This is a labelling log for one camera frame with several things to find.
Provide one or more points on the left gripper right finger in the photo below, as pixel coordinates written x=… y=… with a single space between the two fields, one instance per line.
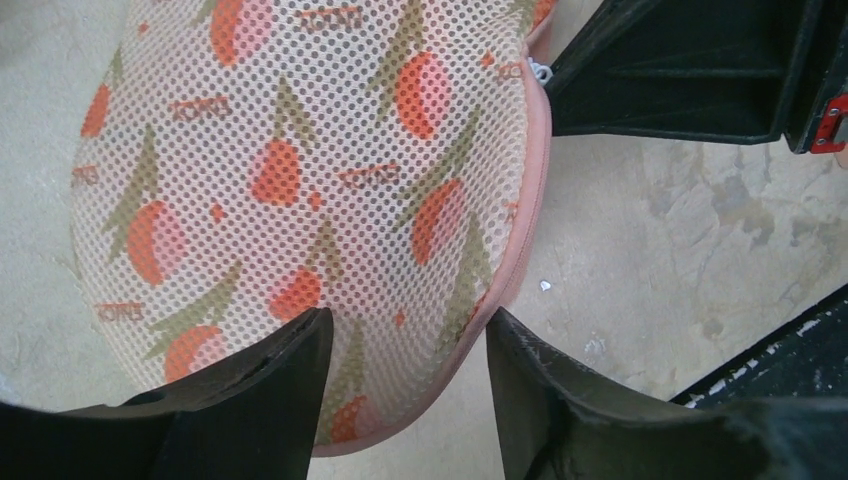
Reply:
x=559 y=419

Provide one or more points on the floral mesh laundry bag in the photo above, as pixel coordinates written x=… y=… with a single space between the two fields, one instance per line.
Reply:
x=244 y=161

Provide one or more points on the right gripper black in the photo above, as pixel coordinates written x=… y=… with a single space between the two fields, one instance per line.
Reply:
x=732 y=72

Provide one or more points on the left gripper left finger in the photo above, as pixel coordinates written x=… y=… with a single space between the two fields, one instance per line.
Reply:
x=251 y=415

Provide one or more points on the white zipper pull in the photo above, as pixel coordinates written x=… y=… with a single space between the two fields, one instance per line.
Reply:
x=541 y=72

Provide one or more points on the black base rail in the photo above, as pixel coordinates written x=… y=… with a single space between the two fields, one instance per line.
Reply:
x=806 y=357

